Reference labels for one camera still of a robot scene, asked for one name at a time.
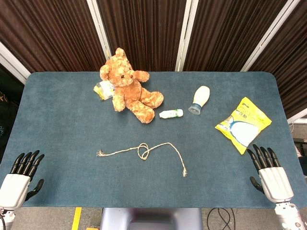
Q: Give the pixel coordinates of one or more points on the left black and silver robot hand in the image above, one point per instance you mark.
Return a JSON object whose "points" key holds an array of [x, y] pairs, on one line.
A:
{"points": [[14, 189]]}

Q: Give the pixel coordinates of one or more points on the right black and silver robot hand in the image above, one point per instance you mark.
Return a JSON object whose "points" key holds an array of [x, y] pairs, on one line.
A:
{"points": [[275, 184]]}

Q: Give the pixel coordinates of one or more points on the yellow snack bag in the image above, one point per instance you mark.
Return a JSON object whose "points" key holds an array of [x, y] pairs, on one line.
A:
{"points": [[244, 129]]}

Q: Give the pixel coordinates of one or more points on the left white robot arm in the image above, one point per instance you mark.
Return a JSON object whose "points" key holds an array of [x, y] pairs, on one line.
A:
{"points": [[7, 216]]}

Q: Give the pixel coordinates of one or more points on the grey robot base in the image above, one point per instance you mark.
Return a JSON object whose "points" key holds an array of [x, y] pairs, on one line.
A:
{"points": [[151, 215]]}

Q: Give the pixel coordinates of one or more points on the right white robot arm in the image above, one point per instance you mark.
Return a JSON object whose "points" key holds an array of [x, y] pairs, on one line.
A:
{"points": [[287, 215]]}

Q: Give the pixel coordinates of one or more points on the yellow floor tape strip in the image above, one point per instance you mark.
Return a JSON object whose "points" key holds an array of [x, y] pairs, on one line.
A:
{"points": [[76, 218]]}

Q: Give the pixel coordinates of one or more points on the blue felt table mat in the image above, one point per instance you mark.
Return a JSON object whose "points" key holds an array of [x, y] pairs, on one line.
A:
{"points": [[72, 119]]}

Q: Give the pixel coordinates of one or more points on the cream squeeze bottle blue cap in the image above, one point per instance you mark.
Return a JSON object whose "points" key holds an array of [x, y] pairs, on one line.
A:
{"points": [[201, 94]]}

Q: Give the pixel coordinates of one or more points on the brown pleated partition panel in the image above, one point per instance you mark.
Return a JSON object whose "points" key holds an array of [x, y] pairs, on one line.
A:
{"points": [[144, 31], [48, 28], [227, 31], [292, 60]]}

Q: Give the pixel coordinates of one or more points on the small white green bottle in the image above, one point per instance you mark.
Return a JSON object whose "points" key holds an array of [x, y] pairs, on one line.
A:
{"points": [[171, 113]]}

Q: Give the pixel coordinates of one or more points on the white and yellow snack packet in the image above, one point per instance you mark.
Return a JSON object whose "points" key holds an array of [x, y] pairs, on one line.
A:
{"points": [[104, 89]]}

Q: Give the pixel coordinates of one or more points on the brown teddy bear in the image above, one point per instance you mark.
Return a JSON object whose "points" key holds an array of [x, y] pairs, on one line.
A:
{"points": [[127, 91]]}

